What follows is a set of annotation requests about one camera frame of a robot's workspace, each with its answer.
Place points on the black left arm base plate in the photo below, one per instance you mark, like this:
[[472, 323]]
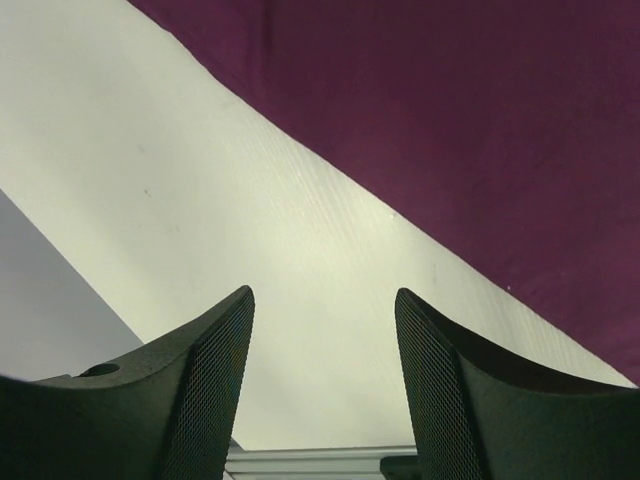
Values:
[[400, 467]]

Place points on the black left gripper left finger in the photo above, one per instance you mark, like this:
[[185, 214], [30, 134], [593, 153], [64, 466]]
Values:
[[165, 410]]

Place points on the purple cloth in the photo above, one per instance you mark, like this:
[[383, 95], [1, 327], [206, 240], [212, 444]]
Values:
[[508, 131]]

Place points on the aluminium front rail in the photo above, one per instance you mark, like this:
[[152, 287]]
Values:
[[335, 463]]

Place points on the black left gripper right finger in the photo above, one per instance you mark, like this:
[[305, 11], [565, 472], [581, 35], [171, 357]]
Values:
[[480, 411]]

